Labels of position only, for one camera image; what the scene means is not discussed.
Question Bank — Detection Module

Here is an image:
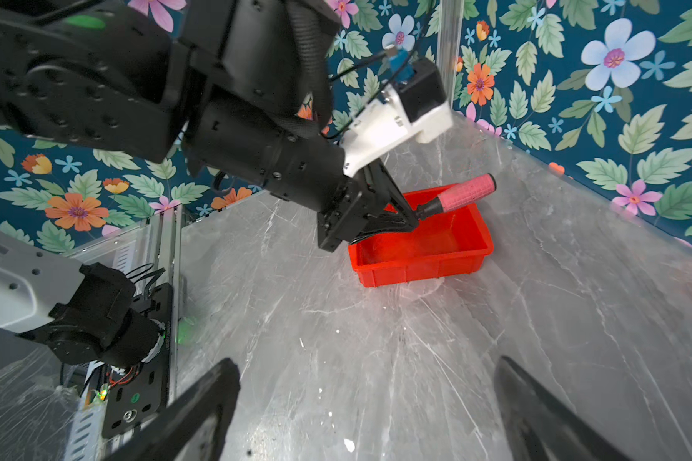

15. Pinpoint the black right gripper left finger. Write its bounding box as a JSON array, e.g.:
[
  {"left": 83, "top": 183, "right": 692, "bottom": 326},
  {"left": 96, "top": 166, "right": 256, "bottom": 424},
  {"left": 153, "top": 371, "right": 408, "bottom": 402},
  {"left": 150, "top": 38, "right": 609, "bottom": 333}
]
[{"left": 107, "top": 358, "right": 240, "bottom": 461}]

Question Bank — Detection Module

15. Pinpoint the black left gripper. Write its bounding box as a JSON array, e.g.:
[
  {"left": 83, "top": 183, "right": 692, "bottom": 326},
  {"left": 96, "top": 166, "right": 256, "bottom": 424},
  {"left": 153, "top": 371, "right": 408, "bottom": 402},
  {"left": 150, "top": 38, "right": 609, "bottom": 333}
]
[{"left": 316, "top": 161, "right": 419, "bottom": 253}]

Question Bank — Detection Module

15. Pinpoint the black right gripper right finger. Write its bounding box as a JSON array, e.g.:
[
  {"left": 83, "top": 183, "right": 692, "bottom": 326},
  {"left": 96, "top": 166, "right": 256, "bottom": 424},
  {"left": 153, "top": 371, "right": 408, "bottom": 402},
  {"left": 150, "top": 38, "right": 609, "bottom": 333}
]
[{"left": 494, "top": 355, "right": 629, "bottom": 461}]

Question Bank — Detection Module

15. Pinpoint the pink handled screwdriver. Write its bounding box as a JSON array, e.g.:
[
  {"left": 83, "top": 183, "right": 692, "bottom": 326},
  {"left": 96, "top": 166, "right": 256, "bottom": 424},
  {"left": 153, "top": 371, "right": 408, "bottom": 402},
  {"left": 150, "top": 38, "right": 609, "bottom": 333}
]
[{"left": 415, "top": 174, "right": 497, "bottom": 221}]

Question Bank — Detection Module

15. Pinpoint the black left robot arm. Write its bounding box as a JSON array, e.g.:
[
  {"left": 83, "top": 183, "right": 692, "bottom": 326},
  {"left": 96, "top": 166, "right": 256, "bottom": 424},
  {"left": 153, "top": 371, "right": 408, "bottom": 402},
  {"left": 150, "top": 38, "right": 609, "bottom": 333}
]
[{"left": 0, "top": 1, "right": 418, "bottom": 251}]

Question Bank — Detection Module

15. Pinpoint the red plastic bin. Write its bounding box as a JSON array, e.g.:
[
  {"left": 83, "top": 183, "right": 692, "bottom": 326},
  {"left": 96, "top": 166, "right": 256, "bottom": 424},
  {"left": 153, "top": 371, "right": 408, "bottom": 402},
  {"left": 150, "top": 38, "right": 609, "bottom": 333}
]
[{"left": 348, "top": 184, "right": 494, "bottom": 288}]

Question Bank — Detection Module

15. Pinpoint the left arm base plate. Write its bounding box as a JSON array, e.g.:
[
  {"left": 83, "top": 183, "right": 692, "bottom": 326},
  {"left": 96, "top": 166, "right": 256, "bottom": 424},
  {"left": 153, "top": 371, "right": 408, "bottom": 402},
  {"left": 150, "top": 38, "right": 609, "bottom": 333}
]
[{"left": 101, "top": 284, "right": 174, "bottom": 439}]

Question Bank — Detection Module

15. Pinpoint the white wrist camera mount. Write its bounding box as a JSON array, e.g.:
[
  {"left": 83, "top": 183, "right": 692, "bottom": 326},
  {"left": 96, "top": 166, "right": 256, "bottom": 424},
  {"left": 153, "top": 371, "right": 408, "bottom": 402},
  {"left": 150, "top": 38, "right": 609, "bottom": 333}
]
[{"left": 340, "top": 58, "right": 453, "bottom": 178}]

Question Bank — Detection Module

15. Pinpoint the aluminium frame corner post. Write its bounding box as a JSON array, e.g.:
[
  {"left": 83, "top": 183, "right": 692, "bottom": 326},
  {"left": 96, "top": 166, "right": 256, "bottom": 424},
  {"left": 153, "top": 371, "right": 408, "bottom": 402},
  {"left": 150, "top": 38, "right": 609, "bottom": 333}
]
[{"left": 436, "top": 0, "right": 463, "bottom": 86}]

